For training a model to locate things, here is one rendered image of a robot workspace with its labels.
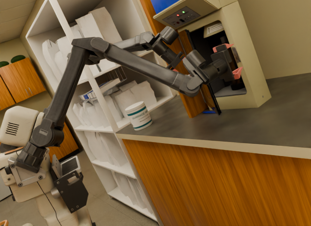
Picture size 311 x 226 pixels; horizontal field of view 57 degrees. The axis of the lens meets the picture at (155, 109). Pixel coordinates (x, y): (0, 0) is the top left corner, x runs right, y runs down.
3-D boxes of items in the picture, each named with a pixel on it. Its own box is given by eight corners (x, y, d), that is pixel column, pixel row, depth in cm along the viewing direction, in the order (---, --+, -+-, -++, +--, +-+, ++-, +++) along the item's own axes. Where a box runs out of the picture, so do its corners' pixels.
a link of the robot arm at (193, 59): (190, 97, 107) (190, 91, 98) (171, 74, 109) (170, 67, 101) (215, 76, 107) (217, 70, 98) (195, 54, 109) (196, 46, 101)
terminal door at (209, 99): (207, 102, 154) (178, 32, 146) (220, 116, 124) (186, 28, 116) (205, 103, 154) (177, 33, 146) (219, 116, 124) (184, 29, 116)
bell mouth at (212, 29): (219, 29, 150) (215, 20, 149) (246, 19, 135) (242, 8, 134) (196, 40, 141) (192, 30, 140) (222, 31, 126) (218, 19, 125)
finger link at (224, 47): (237, 36, 107) (221, 45, 103) (244, 54, 109) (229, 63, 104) (223, 41, 113) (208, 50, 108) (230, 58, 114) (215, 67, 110)
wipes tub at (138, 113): (146, 121, 194) (137, 101, 190) (156, 121, 182) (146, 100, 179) (131, 130, 187) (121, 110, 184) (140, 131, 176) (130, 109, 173)
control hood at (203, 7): (176, 28, 147) (169, 10, 145) (222, 7, 119) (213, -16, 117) (160, 36, 141) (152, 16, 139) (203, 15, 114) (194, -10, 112)
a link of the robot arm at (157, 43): (149, 48, 130) (150, 47, 124) (159, 36, 129) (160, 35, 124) (161, 58, 131) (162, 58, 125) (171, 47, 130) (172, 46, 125)
